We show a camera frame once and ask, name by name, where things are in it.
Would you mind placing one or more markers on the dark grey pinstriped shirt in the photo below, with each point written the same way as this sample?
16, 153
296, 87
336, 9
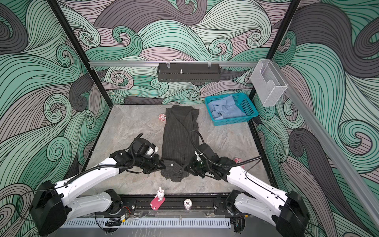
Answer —
177, 149

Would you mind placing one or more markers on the pink plush toy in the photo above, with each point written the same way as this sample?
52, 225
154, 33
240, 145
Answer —
238, 160

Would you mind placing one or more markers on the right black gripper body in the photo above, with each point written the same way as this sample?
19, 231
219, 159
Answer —
199, 167

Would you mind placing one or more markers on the white bunny on pink stand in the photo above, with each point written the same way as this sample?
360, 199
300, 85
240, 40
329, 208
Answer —
158, 200

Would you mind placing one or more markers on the aluminium rail right wall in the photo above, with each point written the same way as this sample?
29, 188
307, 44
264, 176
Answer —
302, 98

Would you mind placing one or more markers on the small white round jar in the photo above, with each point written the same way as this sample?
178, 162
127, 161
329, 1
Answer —
187, 204

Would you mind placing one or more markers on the black perforated wall shelf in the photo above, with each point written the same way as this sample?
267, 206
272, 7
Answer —
188, 72

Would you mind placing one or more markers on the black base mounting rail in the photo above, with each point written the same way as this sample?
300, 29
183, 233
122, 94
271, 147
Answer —
213, 203

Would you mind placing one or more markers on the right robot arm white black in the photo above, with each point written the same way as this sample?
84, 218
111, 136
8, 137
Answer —
287, 212

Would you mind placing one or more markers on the light blue shirt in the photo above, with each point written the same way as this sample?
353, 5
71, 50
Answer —
225, 108

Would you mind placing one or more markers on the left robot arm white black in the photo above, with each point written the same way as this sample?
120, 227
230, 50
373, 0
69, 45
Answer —
54, 204

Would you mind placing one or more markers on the aluminium rail back wall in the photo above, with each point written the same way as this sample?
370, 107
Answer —
135, 63

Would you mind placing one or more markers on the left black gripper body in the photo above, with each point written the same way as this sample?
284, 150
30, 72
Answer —
150, 164

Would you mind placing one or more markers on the teal plastic basket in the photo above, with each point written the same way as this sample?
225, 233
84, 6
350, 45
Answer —
242, 101

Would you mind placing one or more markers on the aluminium rail wall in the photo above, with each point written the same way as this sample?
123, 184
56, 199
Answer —
302, 98
135, 63

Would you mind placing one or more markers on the small pink figurine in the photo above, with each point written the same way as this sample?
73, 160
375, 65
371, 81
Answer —
162, 117

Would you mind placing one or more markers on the white slotted cable duct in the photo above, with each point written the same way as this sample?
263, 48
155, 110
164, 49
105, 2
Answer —
150, 222

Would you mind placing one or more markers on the clear acrylic wall holder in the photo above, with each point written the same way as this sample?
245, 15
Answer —
269, 82

